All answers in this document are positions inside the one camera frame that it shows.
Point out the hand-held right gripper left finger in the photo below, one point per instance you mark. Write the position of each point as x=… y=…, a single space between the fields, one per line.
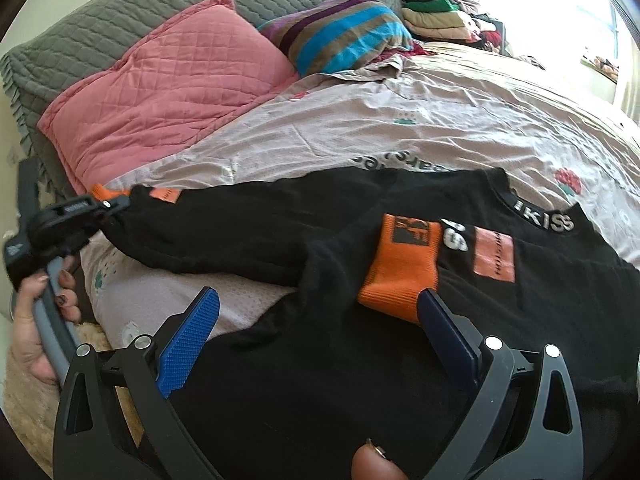
x=192 y=340

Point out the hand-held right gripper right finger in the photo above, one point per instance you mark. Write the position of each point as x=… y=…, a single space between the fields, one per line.
x=450 y=336

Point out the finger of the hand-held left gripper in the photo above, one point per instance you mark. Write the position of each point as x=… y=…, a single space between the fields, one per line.
x=105 y=204

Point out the black sweater with orange cuffs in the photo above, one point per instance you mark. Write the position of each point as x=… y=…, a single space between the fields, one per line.
x=320 y=320

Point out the pile of folded clothes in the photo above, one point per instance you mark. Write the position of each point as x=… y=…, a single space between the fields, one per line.
x=440 y=17

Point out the person's left hand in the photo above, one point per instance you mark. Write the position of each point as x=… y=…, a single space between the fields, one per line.
x=32 y=327

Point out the person's right hand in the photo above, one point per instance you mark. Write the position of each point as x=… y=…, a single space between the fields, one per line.
x=376 y=462

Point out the pink quilted pillow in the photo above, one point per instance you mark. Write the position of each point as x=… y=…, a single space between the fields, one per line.
x=160 y=90

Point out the printed pale bed sheet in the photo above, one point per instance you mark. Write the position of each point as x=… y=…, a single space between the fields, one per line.
x=400 y=120

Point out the striped pillow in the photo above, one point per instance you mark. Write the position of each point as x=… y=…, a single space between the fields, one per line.
x=340 y=30

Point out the small items on windowsill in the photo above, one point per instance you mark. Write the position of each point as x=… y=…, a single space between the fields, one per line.
x=600 y=65

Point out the bright window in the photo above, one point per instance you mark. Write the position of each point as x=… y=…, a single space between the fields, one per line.
x=550 y=5

